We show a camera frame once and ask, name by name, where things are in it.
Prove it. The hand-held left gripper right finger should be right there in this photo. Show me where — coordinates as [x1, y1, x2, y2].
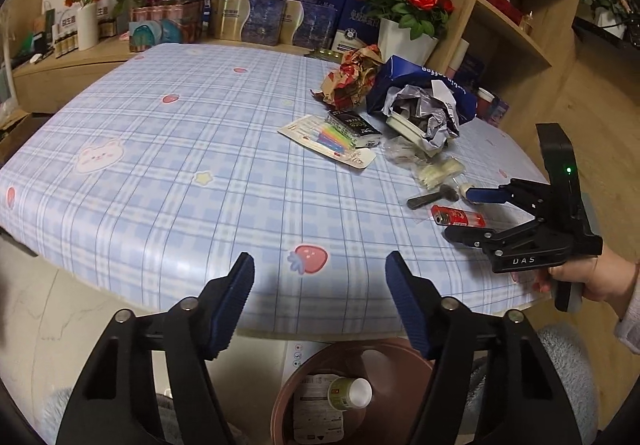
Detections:
[385, 250, 583, 445]

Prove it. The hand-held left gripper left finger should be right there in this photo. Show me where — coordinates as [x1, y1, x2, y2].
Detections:
[55, 252, 256, 445]

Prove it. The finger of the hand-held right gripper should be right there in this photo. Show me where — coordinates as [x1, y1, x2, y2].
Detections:
[467, 179, 551, 214]
[444, 219, 551, 256]

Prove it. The red lighter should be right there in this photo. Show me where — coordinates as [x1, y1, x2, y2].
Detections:
[431, 205, 486, 227]

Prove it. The cream plastic forks pack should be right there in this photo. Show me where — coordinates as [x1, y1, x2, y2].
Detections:
[415, 157, 466, 188]

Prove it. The brown trash bin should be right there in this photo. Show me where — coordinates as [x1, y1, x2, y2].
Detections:
[270, 337, 441, 445]

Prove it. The clear plastic wrapper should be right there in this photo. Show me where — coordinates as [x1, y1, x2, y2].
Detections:
[382, 136, 426, 170]

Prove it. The silver white paper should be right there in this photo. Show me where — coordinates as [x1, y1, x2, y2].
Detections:
[382, 80, 461, 150]

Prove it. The blue paper bag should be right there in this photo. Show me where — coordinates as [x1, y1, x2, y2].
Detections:
[366, 55, 481, 126]

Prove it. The red brown paper wrapper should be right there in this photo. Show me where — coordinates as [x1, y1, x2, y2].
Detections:
[310, 45, 386, 110]

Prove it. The person's right hand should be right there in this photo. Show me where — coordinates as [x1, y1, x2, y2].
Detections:
[532, 245, 640, 305]

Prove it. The small blue box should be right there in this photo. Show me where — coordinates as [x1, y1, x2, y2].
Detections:
[487, 92, 511, 126]

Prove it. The red cup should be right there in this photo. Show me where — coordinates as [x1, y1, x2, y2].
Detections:
[475, 87, 493, 120]

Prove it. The green label plastic bottle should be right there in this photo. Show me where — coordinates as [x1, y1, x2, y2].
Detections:
[327, 375, 373, 411]

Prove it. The white paper packaging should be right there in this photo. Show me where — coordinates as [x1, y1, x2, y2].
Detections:
[292, 374, 346, 443]

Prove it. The black tissue pack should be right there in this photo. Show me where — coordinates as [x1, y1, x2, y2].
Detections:
[325, 110, 383, 148]

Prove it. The grey fluffy cushion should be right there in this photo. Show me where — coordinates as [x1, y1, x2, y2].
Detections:
[465, 325, 598, 445]

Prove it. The white angular vase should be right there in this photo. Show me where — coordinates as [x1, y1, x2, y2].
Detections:
[377, 17, 440, 70]

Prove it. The colourful candle pack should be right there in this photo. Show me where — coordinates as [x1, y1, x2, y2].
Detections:
[277, 114, 377, 170]

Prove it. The wooden shelf unit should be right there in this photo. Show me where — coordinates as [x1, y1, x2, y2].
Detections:
[430, 0, 588, 126]

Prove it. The blue white carton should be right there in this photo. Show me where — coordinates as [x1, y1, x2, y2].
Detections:
[331, 0, 381, 53]

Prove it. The teal patterned pouch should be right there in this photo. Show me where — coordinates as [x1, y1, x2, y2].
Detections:
[129, 21, 176, 53]

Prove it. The row of small bottles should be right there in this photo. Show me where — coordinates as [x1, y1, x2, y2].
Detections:
[54, 27, 81, 58]

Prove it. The white ribbed vase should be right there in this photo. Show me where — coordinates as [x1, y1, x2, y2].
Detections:
[77, 4, 99, 50]

